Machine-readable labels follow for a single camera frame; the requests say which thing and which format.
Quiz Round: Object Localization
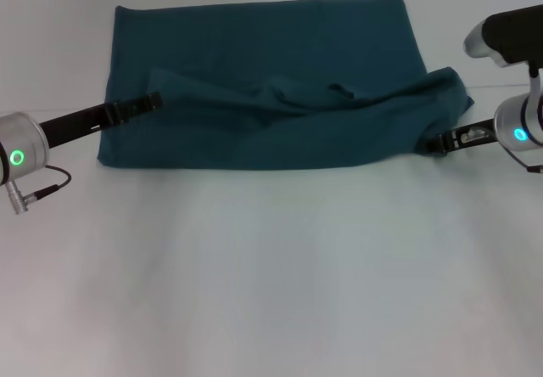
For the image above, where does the left arm cable with connector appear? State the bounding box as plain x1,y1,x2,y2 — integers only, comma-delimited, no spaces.
4,164,72,216

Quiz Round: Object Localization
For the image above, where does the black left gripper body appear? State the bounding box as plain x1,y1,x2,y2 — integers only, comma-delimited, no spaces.
40,103,118,151

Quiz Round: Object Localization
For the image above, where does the teal t-shirt with FREE print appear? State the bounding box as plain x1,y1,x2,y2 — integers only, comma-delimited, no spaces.
96,0,475,172

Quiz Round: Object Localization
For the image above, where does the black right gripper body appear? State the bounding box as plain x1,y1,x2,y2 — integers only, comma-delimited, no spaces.
450,121,498,152

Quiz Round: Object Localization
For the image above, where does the right camera mount bracket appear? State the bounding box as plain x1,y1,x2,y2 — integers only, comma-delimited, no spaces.
525,60,543,127

